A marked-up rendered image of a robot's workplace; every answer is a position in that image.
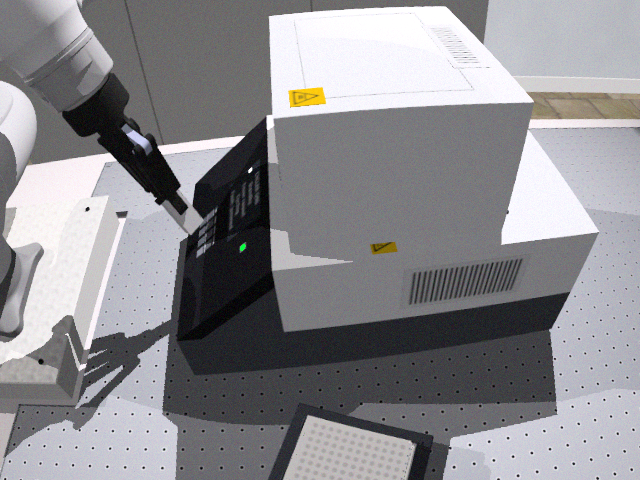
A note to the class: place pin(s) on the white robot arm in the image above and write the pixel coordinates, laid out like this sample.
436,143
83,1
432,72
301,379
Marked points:
49,45

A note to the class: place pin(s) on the white benchtop lab instrument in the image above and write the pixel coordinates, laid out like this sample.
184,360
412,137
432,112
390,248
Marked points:
398,138

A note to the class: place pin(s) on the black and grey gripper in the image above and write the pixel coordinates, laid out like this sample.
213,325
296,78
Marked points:
106,108

